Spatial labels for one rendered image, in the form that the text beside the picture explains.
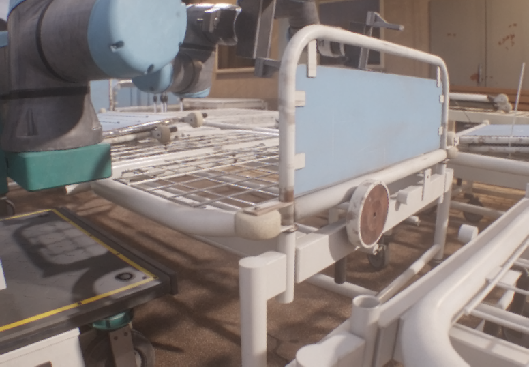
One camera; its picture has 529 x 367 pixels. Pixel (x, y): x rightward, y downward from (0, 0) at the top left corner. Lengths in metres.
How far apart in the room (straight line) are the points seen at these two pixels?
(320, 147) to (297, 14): 0.62
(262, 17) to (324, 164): 0.32
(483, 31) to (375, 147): 6.07
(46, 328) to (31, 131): 0.33
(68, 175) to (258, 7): 0.47
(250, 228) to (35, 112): 0.39
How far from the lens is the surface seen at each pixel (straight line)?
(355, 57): 1.15
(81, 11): 0.57
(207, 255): 1.73
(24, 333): 0.72
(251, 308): 0.58
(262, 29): 0.82
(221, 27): 0.83
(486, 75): 6.73
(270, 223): 0.52
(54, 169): 0.67
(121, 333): 0.89
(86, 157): 0.69
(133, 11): 0.54
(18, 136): 0.70
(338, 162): 0.69
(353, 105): 0.72
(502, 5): 6.83
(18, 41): 0.71
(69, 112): 0.69
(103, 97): 2.60
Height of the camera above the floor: 0.68
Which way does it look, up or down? 11 degrees down
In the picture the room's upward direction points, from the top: straight up
